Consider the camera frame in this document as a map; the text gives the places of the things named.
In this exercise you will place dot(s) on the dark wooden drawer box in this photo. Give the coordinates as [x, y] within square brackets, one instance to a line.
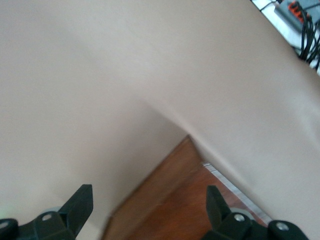
[162, 205]

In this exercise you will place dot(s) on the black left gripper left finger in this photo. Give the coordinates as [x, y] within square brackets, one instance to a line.
[80, 207]

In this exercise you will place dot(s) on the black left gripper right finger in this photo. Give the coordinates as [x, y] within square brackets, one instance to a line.
[215, 207]

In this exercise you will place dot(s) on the grey power strip orange switch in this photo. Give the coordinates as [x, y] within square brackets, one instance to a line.
[287, 15]

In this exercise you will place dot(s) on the brown tablecloth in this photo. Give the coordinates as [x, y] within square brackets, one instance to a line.
[100, 75]

